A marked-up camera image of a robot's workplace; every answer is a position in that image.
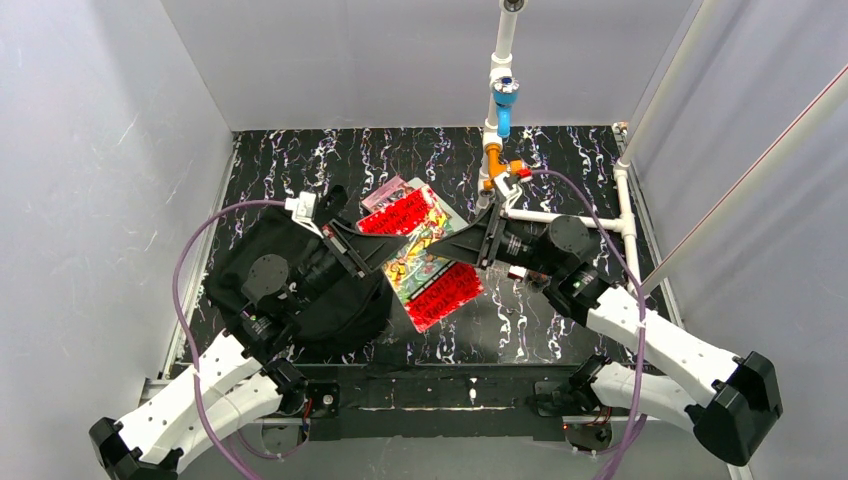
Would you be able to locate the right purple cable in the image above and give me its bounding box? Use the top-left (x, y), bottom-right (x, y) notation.
top-left (526, 168), bottom-right (647, 480)

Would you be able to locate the purple cable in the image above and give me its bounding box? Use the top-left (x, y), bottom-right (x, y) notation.
top-left (172, 198), bottom-right (313, 480)
top-left (526, 168), bottom-right (647, 480)

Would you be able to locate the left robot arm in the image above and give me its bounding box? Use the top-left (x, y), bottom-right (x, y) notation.
top-left (89, 210), bottom-right (407, 479)

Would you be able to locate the white pvc pipe frame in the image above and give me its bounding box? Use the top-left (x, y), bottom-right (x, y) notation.
top-left (473, 0), bottom-right (848, 296)

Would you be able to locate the pink eraser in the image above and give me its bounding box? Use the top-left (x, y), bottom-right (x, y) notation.
top-left (507, 266), bottom-right (550, 292)

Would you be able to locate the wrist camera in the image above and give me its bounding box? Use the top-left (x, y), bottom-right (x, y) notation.
top-left (493, 167), bottom-right (533, 211)
top-left (284, 191), bottom-right (322, 237)

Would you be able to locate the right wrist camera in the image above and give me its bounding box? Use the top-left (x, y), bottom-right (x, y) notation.
top-left (493, 167), bottom-right (533, 211)

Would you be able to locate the blue flashlight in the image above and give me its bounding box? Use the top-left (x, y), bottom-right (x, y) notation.
top-left (492, 76), bottom-right (520, 139)

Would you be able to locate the black student backpack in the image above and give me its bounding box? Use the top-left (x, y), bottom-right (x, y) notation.
top-left (204, 185), bottom-right (394, 361)

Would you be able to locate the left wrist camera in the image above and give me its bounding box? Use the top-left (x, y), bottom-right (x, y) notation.
top-left (284, 191), bottom-right (322, 237)

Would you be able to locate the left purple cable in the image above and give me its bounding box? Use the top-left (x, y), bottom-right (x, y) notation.
top-left (172, 198), bottom-right (313, 480)

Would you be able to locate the pink illustrated book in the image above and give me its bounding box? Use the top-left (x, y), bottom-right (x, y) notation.
top-left (361, 175), bottom-right (424, 213)

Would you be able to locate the red patterned book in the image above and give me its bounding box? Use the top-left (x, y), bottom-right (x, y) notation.
top-left (357, 186), bottom-right (483, 333)

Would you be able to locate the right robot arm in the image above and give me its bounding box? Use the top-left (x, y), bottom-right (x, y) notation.
top-left (427, 205), bottom-right (783, 466)

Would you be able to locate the orange flashlight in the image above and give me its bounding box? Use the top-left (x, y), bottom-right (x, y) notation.
top-left (481, 143), bottom-right (529, 191)

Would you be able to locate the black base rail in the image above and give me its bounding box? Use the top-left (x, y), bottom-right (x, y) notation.
top-left (299, 364), bottom-right (609, 442)

